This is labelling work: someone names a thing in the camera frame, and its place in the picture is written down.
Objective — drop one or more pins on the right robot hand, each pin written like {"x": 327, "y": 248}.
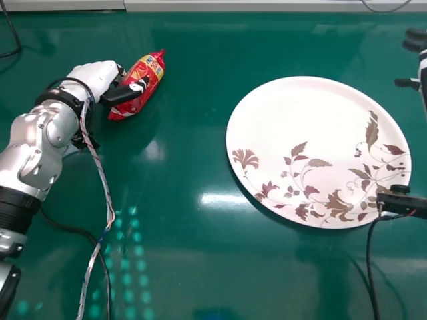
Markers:
{"x": 423, "y": 60}

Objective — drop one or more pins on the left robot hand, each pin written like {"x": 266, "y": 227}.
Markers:
{"x": 90, "y": 76}

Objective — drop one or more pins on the red biscuit packet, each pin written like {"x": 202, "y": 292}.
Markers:
{"x": 146, "y": 71}

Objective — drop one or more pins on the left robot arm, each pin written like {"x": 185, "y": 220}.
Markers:
{"x": 33, "y": 143}

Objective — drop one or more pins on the plate with brown leaf pattern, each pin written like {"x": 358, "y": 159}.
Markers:
{"x": 300, "y": 133}

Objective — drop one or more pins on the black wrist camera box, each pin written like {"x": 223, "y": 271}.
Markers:
{"x": 400, "y": 201}

